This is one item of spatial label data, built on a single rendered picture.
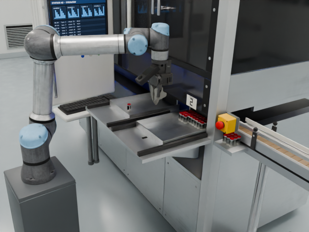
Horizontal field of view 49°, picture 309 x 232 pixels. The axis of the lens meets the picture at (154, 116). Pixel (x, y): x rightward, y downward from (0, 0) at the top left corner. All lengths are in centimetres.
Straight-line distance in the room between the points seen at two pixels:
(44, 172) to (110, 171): 152
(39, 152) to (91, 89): 100
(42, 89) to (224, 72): 82
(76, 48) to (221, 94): 71
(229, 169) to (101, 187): 128
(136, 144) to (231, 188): 66
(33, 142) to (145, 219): 128
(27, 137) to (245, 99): 105
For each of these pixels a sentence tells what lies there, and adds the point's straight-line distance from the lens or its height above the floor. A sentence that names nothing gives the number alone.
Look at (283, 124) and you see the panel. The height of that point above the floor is 84.
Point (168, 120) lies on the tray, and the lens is 189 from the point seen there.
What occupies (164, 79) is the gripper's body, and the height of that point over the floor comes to 121.
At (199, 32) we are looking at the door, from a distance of 169.
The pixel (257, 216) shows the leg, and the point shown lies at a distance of 191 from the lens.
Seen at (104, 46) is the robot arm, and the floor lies 139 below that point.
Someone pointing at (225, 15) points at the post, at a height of 149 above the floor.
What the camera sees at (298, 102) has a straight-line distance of 246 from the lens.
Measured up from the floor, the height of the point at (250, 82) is 115.
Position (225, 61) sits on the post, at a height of 128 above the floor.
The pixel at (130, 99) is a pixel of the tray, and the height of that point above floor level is 89.
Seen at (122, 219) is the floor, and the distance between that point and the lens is 254.
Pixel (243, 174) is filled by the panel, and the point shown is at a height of 60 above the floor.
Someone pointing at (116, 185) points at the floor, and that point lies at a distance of 286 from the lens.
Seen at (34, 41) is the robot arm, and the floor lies 140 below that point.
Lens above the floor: 168
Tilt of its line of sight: 24 degrees down
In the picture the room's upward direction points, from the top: 2 degrees clockwise
